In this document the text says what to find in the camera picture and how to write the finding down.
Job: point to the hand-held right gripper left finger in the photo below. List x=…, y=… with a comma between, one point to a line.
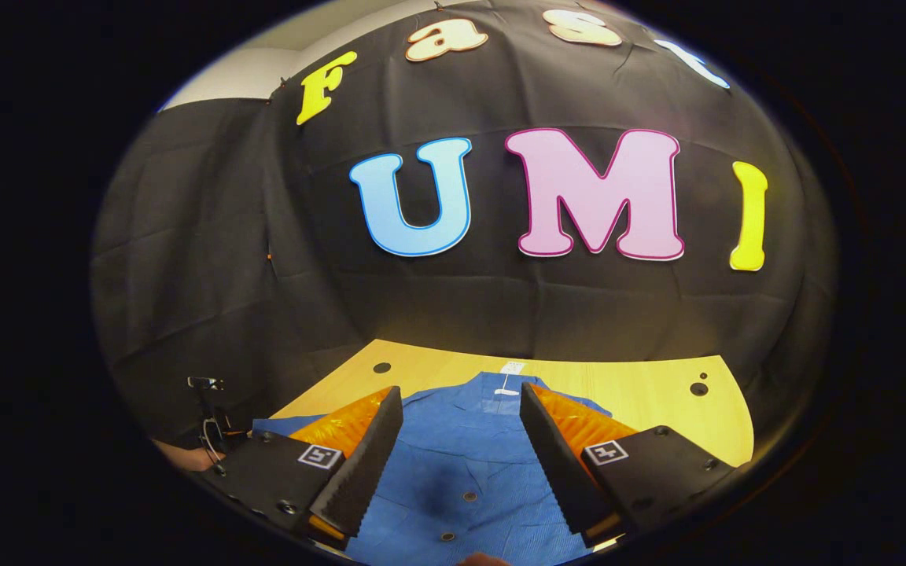
x=366, y=464

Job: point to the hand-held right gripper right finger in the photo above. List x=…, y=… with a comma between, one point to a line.
x=555, y=464

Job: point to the black backdrop cloth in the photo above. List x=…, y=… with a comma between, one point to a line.
x=461, y=306

